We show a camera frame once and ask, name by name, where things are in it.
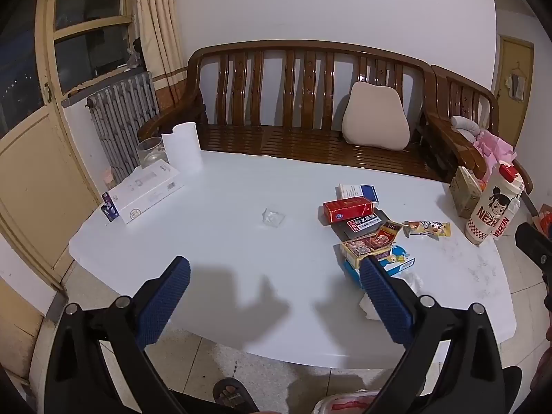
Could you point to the pink cloth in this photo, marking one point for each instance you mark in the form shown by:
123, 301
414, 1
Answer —
496, 151

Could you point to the yellow illustrated card box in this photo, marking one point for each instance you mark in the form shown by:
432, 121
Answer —
362, 248

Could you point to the grey radiator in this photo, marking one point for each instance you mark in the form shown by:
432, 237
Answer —
120, 112

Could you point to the long white box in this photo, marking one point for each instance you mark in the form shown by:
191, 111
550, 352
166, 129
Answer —
142, 194

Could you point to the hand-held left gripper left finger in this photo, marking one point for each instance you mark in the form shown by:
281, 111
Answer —
166, 302

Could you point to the yellow interior door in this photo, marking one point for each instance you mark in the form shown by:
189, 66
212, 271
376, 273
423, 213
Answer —
513, 51

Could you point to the beige cushion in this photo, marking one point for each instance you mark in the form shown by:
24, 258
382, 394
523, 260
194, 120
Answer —
375, 116

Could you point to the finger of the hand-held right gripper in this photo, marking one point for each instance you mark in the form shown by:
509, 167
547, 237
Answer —
532, 241

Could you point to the person's left foot black sandal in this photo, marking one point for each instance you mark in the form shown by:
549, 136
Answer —
233, 396

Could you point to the white tissue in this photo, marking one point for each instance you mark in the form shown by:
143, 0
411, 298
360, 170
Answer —
414, 284

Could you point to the dark grey box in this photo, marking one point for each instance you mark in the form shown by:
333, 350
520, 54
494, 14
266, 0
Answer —
362, 227

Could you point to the clear glass jar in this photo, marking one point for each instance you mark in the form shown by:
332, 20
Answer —
151, 151

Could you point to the trash bin with plastic bag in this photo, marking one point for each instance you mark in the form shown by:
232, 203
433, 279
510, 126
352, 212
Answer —
340, 405

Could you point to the brown wooden armchair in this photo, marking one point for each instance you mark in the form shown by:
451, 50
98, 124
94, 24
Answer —
461, 90

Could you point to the red box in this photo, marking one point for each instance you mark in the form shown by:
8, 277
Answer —
345, 211

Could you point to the small red packet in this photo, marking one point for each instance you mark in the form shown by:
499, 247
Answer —
388, 230

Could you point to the person's leg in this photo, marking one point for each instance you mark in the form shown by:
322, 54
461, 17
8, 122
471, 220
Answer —
202, 407
512, 384

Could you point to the brown wooden bench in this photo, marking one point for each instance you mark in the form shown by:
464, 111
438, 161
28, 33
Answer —
302, 138

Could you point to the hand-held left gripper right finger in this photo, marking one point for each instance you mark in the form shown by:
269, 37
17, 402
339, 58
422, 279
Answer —
384, 302

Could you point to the orange packet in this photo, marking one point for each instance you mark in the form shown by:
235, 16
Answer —
544, 218

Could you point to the beige curtain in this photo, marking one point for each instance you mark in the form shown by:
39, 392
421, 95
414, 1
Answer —
159, 21

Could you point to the beige cardboard box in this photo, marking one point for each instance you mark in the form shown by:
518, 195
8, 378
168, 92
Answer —
463, 194

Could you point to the clear plastic wrapper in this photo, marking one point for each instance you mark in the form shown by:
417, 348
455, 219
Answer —
271, 217

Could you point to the person's right leg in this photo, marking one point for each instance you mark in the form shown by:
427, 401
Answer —
512, 384

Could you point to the white paper roll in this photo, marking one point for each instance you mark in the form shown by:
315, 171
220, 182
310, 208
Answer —
183, 146

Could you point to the person's left leg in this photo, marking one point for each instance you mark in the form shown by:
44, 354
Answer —
202, 407

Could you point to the light blue medicine box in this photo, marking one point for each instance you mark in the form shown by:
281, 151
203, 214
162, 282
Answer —
401, 263

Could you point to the yellow snack wrapper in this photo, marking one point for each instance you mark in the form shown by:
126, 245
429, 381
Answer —
427, 228

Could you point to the grey and white plush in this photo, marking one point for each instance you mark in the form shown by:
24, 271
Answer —
468, 126

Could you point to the white and blue box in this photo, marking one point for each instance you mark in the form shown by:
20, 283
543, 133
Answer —
366, 192

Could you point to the large cartoon cup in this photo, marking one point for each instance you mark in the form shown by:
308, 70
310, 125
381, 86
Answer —
487, 215

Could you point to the small blue packet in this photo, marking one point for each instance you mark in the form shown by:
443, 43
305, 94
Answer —
110, 213

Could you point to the yellow framed balcony door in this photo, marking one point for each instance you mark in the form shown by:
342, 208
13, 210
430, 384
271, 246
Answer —
43, 172

